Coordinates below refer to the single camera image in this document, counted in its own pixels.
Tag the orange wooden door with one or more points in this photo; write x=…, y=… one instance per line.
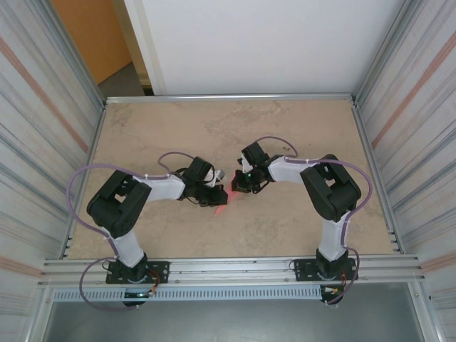
x=89, y=35

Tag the white door frame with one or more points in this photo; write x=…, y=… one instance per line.
x=142, y=42

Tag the long aluminium table edge rail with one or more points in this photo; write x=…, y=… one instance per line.
x=231, y=98

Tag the grey metal sheet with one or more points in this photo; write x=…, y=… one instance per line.
x=228, y=324

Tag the aluminium table side rail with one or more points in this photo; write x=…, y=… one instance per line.
x=367, y=142
x=99, y=124

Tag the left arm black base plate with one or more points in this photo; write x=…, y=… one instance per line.
x=160, y=269

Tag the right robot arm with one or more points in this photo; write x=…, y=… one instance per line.
x=331, y=192

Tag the small board with green light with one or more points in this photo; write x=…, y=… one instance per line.
x=139, y=294

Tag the aluminium corner post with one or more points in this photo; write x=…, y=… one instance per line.
x=383, y=53
x=75, y=53

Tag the wide aluminium mounting rail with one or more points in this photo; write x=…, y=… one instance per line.
x=231, y=270

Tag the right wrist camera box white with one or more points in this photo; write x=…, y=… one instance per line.
x=246, y=164

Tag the yellow connector plug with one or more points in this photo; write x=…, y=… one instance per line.
x=333, y=291

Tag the pink cloth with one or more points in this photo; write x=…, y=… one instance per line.
x=220, y=211

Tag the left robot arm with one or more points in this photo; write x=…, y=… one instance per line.
x=114, y=206

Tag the translucent striped side panel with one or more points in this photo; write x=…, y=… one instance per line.
x=35, y=107
x=420, y=107

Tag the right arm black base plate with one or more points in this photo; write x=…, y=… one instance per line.
x=303, y=270

